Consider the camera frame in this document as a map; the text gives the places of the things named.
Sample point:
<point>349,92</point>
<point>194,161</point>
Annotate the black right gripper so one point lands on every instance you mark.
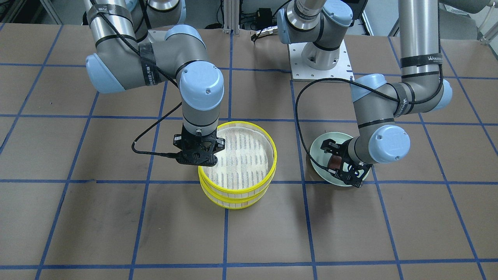
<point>177,141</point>

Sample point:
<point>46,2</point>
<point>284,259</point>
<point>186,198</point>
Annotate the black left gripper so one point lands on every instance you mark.
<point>342,153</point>

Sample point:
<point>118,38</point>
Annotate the yellow bamboo steamer top layer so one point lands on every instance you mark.
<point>248,156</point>

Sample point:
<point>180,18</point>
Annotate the yellow bamboo steamer layer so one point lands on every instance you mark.
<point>248,156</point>
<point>235,199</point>

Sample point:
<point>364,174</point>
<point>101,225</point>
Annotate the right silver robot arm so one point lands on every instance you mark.
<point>146,42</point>

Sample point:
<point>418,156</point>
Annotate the yellow bamboo steamer bottom layer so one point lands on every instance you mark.
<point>235,199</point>

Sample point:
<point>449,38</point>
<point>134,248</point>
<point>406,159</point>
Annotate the pale green plate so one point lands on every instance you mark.
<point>320,158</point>

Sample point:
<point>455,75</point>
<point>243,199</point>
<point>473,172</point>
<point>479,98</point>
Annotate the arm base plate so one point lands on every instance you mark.
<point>156,35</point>
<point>308,63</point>

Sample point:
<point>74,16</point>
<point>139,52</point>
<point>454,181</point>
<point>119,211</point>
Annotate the aluminium frame post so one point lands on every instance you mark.
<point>231,16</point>

